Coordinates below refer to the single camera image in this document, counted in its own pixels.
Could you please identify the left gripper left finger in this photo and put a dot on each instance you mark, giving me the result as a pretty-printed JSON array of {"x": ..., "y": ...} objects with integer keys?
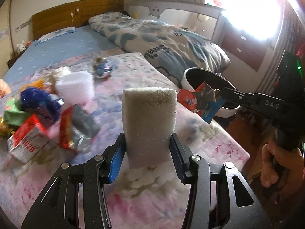
[{"x": 57, "y": 204}]

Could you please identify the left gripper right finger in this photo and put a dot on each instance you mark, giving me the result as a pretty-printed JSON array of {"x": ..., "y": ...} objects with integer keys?
[{"x": 219, "y": 196}]

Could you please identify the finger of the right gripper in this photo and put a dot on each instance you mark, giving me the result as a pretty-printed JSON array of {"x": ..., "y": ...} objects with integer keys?
[
  {"x": 211, "y": 109},
  {"x": 236, "y": 97}
]

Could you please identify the red cookie snack wrapper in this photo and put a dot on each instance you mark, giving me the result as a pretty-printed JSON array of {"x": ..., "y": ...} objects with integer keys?
[{"x": 197, "y": 100}]

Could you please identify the white foam sponge block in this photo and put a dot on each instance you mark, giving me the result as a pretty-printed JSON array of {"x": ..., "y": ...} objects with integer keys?
[{"x": 149, "y": 118}]

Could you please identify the red silver foil wrapper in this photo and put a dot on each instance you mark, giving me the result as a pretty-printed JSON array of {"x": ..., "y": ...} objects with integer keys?
[{"x": 77, "y": 130}]

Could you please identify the white black trash bin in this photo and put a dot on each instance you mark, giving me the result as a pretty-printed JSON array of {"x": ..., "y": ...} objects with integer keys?
[{"x": 195, "y": 76}]

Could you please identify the right hand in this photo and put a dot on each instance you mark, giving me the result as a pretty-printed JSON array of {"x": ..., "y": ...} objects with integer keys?
[{"x": 292, "y": 161}]

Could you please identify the red white drawer cabinet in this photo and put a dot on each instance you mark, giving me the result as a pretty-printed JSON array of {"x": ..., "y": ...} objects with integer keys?
[{"x": 249, "y": 58}]

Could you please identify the grey heart pattern duvet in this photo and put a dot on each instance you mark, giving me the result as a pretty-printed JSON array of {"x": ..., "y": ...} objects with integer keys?
[{"x": 168, "y": 48}]

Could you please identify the red white carton box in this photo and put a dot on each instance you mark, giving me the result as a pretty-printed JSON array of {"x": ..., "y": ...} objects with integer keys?
[{"x": 28, "y": 139}]

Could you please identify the floral pink blue blanket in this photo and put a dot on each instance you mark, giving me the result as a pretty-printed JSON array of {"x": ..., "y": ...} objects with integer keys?
[{"x": 148, "y": 197}]

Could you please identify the yellow crumpled snack wrapper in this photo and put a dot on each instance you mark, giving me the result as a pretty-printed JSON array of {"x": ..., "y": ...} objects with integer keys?
[{"x": 5, "y": 130}]

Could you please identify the green carton box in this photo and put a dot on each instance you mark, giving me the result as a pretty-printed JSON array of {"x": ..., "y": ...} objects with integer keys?
[{"x": 13, "y": 114}]

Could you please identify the blue plastic bag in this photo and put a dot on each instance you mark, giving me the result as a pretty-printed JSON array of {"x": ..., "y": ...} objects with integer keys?
[{"x": 42, "y": 103}]

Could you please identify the crumpled blue patterned wrapper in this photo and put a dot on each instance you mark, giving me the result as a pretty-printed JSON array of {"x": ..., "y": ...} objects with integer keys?
[{"x": 101, "y": 68}]

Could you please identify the beige teddy bear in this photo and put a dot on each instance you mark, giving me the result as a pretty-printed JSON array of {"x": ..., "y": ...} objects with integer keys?
[{"x": 4, "y": 88}]

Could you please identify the blue bed sheet mattress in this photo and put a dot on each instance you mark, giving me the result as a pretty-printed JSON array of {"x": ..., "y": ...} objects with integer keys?
[{"x": 83, "y": 41}]

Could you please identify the dark wooden nightstand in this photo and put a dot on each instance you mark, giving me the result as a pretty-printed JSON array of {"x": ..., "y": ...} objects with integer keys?
[{"x": 12, "y": 61}]

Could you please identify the wooden headboard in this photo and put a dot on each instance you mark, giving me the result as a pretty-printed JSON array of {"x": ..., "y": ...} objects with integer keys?
[{"x": 74, "y": 14}]

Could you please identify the white rabbit toy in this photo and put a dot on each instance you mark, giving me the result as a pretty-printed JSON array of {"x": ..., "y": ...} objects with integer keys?
[{"x": 21, "y": 47}]

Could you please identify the beige sliding wardrobe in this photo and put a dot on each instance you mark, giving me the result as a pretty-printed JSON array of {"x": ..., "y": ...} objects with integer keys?
[{"x": 6, "y": 49}]

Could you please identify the blue white pillow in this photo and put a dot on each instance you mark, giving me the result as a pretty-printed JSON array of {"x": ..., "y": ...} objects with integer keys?
[{"x": 55, "y": 34}]

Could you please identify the grey bed guard rail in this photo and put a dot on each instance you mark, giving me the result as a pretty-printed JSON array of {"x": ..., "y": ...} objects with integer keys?
[{"x": 205, "y": 20}]

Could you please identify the wall switch panel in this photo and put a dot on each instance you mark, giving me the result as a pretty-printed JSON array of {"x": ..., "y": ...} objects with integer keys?
[{"x": 23, "y": 25}]

